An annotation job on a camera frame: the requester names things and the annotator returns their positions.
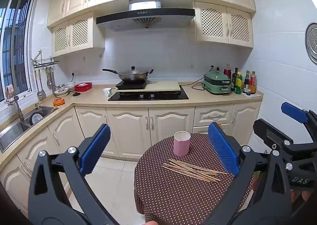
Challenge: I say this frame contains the lattice door wall cabinet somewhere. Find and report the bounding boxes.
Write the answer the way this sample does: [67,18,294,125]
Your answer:
[194,1,254,48]
[52,11,106,57]

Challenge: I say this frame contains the green bottle yellow cap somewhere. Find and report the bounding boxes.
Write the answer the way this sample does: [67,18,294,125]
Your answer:
[234,71,243,95]

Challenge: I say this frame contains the sliding window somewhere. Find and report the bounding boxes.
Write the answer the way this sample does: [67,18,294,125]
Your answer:
[0,0,37,110]

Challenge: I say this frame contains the hanging metal ladle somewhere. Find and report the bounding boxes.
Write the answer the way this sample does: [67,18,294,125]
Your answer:
[34,68,47,101]

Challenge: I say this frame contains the person's right hand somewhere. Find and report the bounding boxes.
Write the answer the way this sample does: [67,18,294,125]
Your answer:
[290,189,313,206]

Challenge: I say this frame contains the black glass gas hob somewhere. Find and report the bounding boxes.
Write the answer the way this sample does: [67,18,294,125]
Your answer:
[108,86,189,102]

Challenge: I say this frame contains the metal wok lid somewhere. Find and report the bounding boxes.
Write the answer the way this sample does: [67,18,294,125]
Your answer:
[120,66,147,75]

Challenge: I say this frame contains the stack of white bowls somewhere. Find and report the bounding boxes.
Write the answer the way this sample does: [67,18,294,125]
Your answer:
[54,84,70,98]

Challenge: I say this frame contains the wire sponge holder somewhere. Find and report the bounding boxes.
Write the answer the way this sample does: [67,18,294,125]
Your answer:
[4,84,18,106]

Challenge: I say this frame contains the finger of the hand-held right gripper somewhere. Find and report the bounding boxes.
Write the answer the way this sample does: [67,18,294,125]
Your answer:
[281,102,317,129]
[253,118,298,152]

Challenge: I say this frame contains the bunch of wooden chopsticks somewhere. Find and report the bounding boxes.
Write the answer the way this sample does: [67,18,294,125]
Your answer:
[162,159,228,183]

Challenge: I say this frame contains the stainless steel sink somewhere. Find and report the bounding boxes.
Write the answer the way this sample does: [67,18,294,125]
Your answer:
[0,105,59,153]

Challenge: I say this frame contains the black range hood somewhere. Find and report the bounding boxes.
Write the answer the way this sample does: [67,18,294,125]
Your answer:
[96,0,196,32]

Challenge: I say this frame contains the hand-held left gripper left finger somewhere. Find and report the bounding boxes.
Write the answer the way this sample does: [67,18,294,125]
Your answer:
[28,123,119,225]

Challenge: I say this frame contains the green electric cooker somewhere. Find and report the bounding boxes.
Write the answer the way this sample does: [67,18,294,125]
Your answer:
[202,71,232,96]

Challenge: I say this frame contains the metal wok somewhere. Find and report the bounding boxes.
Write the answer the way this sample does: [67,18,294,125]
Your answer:
[102,66,154,82]

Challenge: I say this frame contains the dark glass bottle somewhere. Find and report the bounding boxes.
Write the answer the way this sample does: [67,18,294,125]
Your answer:
[231,67,239,92]

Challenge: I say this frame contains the wire wall utensil rack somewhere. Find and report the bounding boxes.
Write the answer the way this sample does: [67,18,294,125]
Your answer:
[31,50,60,68]

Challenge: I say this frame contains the pink cylindrical cup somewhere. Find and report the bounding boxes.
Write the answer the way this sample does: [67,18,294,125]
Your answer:
[173,131,191,157]

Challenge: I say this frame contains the black induction cooker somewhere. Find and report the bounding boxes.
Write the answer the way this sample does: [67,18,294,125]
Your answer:
[115,79,147,90]

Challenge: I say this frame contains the round metal steamer plate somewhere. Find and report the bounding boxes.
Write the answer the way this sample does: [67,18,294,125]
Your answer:
[305,23,317,65]

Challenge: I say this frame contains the red sauce bottle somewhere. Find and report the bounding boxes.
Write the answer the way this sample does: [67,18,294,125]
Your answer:
[249,71,257,95]

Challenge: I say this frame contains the brown sauce bottle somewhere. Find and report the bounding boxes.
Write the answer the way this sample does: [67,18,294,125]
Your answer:
[243,70,250,93]

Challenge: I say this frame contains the cream base cabinets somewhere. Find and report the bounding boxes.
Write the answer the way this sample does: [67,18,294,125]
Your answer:
[0,101,262,215]

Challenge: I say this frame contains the brown polka dot tablecloth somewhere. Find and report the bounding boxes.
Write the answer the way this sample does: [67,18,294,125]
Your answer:
[134,133,254,225]

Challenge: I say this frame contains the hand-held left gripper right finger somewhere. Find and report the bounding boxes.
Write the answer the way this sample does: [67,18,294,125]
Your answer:
[207,122,293,225]

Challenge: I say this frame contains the metal faucet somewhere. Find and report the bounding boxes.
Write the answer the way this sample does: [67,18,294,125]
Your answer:
[12,95,25,121]

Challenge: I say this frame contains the black power cable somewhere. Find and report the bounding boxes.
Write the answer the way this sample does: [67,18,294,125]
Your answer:
[178,78,211,91]

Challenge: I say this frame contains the red plastic basket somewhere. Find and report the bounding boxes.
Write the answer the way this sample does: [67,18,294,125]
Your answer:
[74,82,93,92]

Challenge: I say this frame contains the hanging metal spoon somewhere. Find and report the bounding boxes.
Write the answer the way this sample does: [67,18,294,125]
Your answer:
[46,66,57,92]

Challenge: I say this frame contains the beige board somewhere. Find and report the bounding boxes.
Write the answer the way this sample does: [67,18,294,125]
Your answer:
[115,81,182,93]

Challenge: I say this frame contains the beige kitchen countertop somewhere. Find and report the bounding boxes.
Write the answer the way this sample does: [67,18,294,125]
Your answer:
[0,81,263,166]

